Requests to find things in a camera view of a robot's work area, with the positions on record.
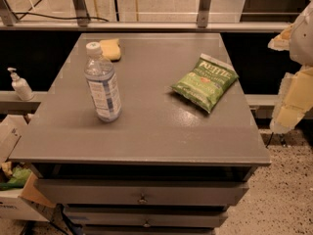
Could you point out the cardboard box with trash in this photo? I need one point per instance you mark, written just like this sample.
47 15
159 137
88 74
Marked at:
19 199

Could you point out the yellow sponge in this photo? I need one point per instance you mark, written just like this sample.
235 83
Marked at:
111 49

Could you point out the white pump dispenser bottle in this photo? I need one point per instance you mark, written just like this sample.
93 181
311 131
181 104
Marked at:
20 85

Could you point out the middle grey drawer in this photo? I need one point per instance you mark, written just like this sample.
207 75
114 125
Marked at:
147 217

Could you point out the top grey drawer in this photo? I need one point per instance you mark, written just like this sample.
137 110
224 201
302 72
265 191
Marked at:
143 193

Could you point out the grey drawer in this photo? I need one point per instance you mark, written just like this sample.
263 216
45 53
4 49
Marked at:
143 193
147 217
132 230

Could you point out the green chip bag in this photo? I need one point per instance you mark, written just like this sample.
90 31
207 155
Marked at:
206 83

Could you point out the blue label plastic water bottle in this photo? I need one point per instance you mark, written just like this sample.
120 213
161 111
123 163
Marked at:
102 81

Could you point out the bottom grey drawer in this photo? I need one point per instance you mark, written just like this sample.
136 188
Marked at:
132 230

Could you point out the green crumpled wrapper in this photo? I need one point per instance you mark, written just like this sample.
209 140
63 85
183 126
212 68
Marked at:
16 180

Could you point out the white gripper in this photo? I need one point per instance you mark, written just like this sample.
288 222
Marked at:
303 39

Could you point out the metal railing frame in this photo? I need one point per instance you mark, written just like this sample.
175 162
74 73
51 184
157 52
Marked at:
86 15

